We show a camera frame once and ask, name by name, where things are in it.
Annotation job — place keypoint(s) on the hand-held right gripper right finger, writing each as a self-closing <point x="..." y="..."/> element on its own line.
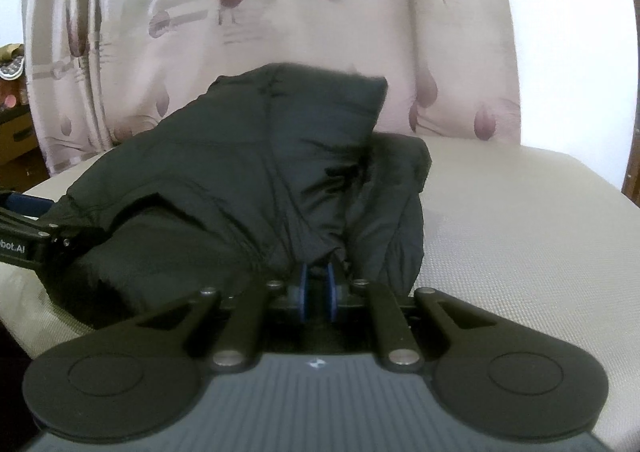
<point x="331" y="293"/>

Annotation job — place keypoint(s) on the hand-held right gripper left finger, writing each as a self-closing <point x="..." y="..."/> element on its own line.
<point x="303" y="293"/>

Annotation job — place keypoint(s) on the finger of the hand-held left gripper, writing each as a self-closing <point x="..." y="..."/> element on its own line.
<point x="27" y="207"/>

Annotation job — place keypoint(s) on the black jacket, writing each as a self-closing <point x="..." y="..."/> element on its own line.
<point x="260" y="182"/>

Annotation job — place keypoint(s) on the cardboard box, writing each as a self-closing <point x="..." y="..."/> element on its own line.
<point x="16" y="134"/>

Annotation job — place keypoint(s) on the round decorative ornament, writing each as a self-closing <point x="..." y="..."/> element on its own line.
<point x="11" y="65"/>

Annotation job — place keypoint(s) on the cream mattress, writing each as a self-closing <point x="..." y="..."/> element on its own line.
<point x="510" y="242"/>

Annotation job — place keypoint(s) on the floral printed curtain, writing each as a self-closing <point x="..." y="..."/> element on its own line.
<point x="280" y="21"/>

